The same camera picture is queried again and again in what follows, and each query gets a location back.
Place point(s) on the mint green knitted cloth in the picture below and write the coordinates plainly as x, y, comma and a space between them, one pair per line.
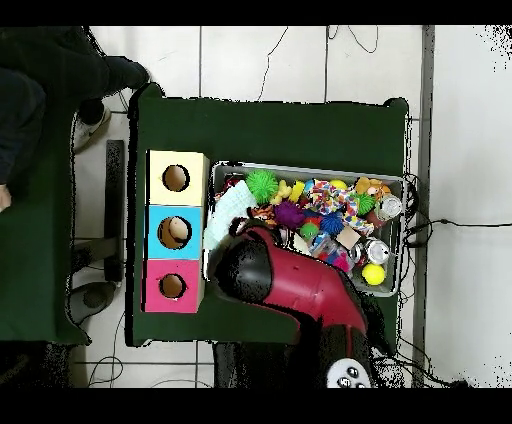
230, 212

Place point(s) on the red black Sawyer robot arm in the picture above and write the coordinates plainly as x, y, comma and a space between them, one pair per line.
304, 284

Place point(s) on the wooden box with three holes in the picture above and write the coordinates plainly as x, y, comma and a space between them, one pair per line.
196, 192

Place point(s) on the shallow silver mesh bin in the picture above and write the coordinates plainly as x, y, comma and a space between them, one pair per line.
380, 291

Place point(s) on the person's hand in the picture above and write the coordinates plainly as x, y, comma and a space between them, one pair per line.
4, 198

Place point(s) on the purple knobbly ball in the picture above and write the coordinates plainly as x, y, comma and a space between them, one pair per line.
288, 215

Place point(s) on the green spiky rubber ball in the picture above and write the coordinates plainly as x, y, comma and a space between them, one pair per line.
260, 186

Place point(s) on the colourful dotted cloth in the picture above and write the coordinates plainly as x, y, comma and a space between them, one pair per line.
328, 198

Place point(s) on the dark green table cloth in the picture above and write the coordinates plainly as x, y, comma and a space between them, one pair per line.
260, 132

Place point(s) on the brown plush toy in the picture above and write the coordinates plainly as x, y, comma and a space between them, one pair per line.
368, 186

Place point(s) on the silver drink can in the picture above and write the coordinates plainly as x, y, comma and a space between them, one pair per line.
378, 251

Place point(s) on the yellow ball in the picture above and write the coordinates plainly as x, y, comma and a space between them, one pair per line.
374, 274

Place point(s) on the dark green cloth side table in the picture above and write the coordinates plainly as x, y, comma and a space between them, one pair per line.
40, 260

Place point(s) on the person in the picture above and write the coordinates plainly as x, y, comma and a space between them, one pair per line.
48, 72

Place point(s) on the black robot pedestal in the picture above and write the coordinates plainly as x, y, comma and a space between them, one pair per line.
248, 368

